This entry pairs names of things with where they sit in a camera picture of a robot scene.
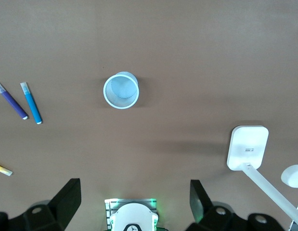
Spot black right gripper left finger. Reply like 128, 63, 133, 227
0, 178, 81, 231

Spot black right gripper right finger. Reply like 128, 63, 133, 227
184, 179, 285, 231

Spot blue marker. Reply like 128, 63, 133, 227
20, 82, 43, 125

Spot yellow marker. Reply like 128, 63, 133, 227
0, 163, 13, 177

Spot white desk lamp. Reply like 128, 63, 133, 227
226, 125, 298, 223

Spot purple marker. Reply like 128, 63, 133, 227
0, 80, 29, 120

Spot translucent blue plastic cup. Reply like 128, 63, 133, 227
103, 71, 140, 110

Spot aluminium frame profile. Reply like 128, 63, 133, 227
288, 193, 298, 231

